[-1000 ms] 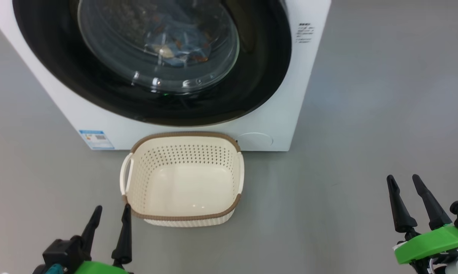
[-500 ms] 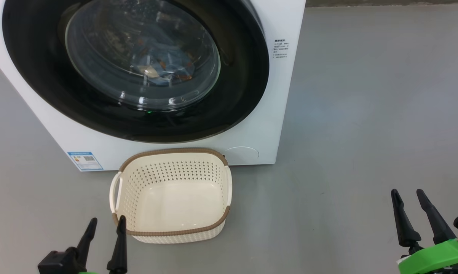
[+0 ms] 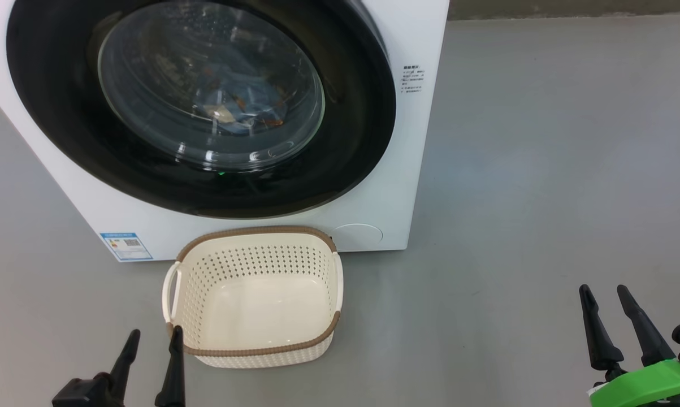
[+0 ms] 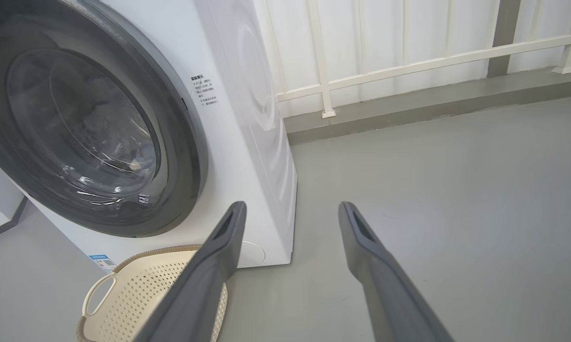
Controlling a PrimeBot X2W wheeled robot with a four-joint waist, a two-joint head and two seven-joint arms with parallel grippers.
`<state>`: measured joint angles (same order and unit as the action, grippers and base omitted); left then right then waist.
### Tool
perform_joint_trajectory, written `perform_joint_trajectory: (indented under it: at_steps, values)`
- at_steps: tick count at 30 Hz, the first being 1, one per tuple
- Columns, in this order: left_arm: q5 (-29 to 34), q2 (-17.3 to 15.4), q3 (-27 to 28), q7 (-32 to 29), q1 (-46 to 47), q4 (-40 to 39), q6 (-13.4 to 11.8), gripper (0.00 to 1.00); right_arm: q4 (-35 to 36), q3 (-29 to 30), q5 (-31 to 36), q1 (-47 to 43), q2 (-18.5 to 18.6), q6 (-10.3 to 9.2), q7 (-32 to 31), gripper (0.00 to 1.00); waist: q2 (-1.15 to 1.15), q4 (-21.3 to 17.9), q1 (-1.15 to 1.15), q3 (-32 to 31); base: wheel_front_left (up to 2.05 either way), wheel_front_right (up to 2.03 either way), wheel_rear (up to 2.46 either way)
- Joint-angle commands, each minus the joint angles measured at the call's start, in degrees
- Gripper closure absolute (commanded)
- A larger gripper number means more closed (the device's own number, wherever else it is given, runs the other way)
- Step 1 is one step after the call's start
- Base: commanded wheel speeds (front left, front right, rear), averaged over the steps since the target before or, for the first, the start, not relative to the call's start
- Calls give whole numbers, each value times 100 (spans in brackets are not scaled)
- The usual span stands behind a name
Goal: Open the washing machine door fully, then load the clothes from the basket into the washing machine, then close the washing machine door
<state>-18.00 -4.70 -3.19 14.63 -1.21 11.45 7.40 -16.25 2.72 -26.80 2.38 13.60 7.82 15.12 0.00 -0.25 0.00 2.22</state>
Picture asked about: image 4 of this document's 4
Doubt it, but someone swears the white metal railing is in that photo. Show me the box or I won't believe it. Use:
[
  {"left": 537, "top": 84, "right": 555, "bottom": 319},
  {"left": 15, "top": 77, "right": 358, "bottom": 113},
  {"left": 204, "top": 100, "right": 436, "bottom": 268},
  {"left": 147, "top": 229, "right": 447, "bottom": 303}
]
[{"left": 254, "top": 0, "right": 571, "bottom": 119}]

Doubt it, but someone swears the black round glass washer door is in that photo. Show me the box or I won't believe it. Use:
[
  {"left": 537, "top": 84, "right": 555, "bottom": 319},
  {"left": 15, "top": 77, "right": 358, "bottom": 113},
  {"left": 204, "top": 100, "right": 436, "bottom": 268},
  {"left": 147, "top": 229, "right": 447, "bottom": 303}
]
[{"left": 0, "top": 0, "right": 209, "bottom": 238}]

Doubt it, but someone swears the cream perforated laundry basket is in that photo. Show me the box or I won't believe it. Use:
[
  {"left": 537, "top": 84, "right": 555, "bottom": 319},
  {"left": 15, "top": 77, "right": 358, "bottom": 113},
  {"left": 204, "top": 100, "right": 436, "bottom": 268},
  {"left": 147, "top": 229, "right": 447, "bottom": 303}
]
[{"left": 76, "top": 245, "right": 229, "bottom": 342}]

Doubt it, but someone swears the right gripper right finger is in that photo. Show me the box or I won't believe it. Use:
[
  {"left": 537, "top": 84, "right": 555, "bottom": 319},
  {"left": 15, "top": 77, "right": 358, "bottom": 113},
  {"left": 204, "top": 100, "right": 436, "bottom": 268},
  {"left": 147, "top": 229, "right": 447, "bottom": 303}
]
[{"left": 338, "top": 201, "right": 454, "bottom": 342}]

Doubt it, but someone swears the white front-load washing machine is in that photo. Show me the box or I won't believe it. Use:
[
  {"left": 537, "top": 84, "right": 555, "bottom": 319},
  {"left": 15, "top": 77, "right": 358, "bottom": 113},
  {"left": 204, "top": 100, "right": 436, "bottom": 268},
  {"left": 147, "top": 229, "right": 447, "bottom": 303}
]
[{"left": 0, "top": 0, "right": 299, "bottom": 274}]

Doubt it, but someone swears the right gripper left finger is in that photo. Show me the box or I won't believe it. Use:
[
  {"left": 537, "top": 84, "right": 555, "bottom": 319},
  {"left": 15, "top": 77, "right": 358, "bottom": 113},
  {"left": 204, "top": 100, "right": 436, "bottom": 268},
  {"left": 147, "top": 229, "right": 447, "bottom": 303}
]
[{"left": 133, "top": 201, "right": 248, "bottom": 342}]

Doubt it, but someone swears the blue white energy label sticker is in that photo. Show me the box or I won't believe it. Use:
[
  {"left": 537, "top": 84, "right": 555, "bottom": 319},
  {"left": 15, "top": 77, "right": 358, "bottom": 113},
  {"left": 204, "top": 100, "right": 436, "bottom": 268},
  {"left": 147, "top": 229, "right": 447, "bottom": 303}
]
[{"left": 89, "top": 254, "right": 117, "bottom": 274}]

